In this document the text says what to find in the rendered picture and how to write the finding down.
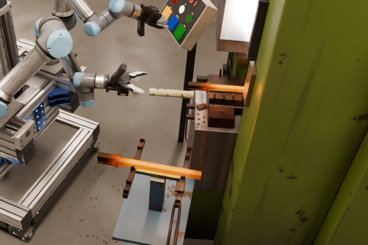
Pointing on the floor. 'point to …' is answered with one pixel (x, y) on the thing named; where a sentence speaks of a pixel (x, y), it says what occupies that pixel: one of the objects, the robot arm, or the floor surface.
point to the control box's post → (185, 98)
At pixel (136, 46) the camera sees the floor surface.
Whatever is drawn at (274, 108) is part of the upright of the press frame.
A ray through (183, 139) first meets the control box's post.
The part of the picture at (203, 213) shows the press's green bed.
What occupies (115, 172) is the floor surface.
